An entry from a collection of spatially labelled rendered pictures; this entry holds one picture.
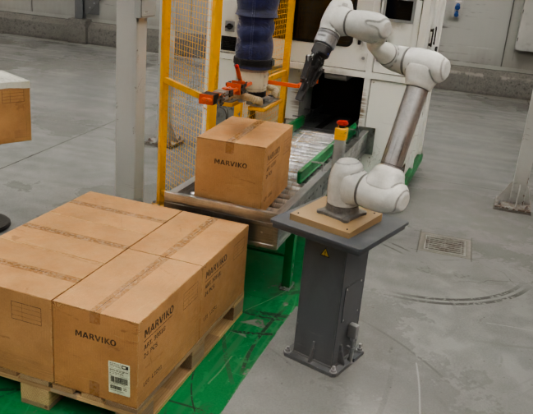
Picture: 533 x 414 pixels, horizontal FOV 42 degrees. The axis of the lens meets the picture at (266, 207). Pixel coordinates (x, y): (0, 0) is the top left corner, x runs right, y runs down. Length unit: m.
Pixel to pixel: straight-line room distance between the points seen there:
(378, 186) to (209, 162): 1.12
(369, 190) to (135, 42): 2.16
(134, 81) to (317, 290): 2.07
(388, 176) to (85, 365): 1.53
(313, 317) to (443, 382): 0.73
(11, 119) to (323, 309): 2.48
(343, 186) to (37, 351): 1.52
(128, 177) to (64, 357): 2.14
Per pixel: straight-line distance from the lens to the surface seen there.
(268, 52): 3.94
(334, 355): 3.54
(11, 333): 3.19
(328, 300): 3.42
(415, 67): 3.22
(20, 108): 4.86
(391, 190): 3.13
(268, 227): 3.80
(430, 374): 3.72
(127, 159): 4.92
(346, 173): 3.22
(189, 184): 4.18
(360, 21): 2.76
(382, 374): 3.63
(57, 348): 3.07
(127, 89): 4.80
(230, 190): 3.89
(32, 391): 3.27
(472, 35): 12.28
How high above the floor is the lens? 1.94
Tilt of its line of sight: 20 degrees down
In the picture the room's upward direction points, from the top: 5 degrees clockwise
